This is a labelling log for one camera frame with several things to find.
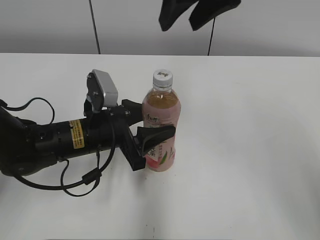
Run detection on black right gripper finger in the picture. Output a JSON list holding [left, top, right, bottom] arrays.
[[189, 0, 242, 31], [158, 0, 198, 32]]

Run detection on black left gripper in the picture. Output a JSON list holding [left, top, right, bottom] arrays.
[[86, 99, 176, 171]]

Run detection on peach oolong tea bottle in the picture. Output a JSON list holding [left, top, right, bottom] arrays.
[[142, 85, 181, 172]]

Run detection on white bottle cap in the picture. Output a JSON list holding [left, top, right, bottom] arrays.
[[153, 69, 173, 87]]

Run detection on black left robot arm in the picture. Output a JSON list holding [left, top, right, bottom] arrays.
[[0, 99, 176, 176]]

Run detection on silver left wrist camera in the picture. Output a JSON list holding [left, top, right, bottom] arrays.
[[83, 69, 118, 117]]

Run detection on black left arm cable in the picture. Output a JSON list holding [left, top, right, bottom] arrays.
[[4, 97, 116, 198]]

